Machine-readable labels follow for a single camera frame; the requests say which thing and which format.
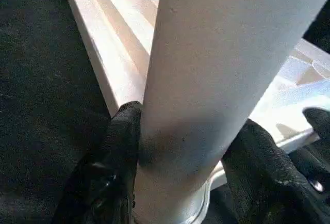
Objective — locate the white plastic table leg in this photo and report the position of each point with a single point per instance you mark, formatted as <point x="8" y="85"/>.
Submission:
<point x="206" y="53"/>

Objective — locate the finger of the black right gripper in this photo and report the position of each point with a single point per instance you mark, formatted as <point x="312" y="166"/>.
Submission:
<point x="319" y="120"/>
<point x="314" y="164"/>

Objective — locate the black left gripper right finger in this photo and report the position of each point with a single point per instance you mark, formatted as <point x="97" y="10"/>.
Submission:
<point x="263" y="182"/>

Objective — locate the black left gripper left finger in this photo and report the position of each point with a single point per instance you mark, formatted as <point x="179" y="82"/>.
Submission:
<point x="108" y="177"/>

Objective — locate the black work mat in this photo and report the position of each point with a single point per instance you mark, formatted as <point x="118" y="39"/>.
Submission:
<point x="38" y="79"/>

